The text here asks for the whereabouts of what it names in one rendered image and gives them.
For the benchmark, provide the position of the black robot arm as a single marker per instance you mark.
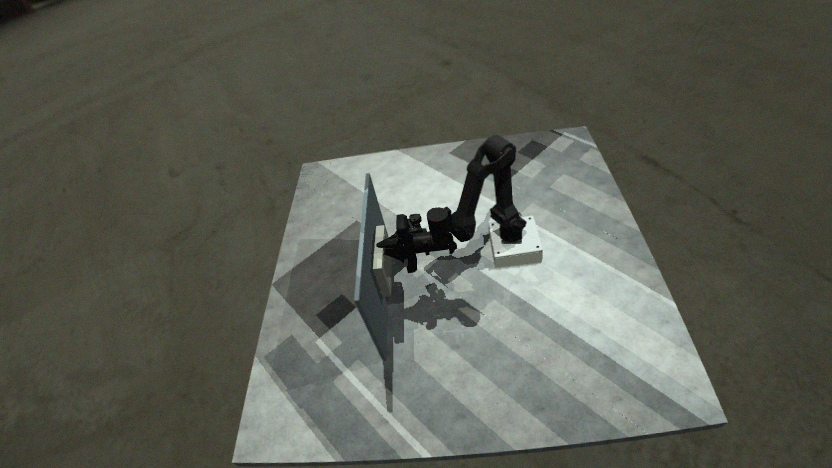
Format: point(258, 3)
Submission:
point(462, 223)

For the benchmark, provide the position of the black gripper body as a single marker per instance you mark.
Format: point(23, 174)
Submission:
point(412, 243)

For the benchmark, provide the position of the grey flat panel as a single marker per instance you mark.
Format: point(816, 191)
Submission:
point(367, 296)

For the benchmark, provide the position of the grey picture frame with green centre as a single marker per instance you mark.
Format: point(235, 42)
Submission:
point(382, 264)

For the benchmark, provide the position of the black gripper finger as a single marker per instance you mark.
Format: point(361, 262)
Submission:
point(391, 242)
point(395, 253)

